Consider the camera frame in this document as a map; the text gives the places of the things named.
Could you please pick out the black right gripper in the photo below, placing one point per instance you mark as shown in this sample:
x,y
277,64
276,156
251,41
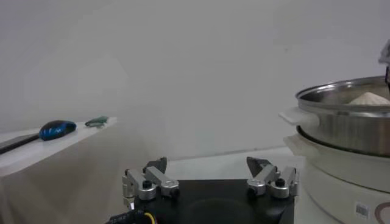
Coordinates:
x,y
388,79

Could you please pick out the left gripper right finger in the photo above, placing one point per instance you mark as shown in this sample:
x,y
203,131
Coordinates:
x,y
271,182

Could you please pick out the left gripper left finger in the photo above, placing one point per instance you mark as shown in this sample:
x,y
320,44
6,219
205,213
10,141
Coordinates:
x,y
152,182

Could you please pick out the white steamed baozi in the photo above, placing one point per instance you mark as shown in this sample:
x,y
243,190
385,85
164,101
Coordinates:
x,y
370,99

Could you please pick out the steel perforated steamer basket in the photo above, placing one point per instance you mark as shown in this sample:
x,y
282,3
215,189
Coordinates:
x,y
344,131

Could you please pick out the white electric cooker base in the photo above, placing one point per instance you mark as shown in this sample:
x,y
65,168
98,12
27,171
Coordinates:
x,y
335,176

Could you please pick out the green clip tool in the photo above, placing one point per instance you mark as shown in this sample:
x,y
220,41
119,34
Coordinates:
x,y
97,121

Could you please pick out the white side table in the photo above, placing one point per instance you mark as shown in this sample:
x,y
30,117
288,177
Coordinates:
x,y
45,170

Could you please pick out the blue computer mouse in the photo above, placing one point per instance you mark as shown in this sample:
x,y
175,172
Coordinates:
x,y
58,129

